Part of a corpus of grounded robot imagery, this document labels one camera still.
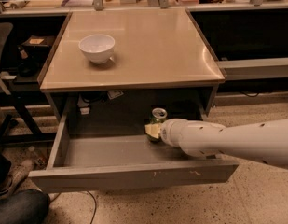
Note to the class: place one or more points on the white power adapter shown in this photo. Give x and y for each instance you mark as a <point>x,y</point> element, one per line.
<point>83,106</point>

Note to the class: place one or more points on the white ceramic bowl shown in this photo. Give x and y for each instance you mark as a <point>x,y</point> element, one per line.
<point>97,48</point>

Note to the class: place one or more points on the person's leg in jeans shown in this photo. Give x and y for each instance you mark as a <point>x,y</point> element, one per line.
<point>29,206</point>

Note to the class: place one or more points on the grey cabinet with beige top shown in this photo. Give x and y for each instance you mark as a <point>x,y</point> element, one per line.
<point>160,59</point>

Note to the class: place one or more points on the black box with label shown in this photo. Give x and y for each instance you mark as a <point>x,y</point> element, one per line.
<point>39,46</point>

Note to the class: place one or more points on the grey open top drawer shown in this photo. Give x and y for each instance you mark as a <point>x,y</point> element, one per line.
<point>107,149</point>

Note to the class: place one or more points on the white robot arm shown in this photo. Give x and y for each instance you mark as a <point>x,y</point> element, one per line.
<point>265,142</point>

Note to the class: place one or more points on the green soda can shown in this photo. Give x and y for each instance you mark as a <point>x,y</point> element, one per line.
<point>158,115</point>

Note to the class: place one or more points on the white sneaker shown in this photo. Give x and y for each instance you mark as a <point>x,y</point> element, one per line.
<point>11,180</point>

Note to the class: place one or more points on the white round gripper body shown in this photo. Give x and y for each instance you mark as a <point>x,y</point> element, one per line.
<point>168,132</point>

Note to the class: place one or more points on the clear plastic bottle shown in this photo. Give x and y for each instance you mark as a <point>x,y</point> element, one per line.
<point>38,157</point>

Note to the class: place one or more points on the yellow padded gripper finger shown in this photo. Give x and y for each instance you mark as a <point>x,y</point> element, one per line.
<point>153,130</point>

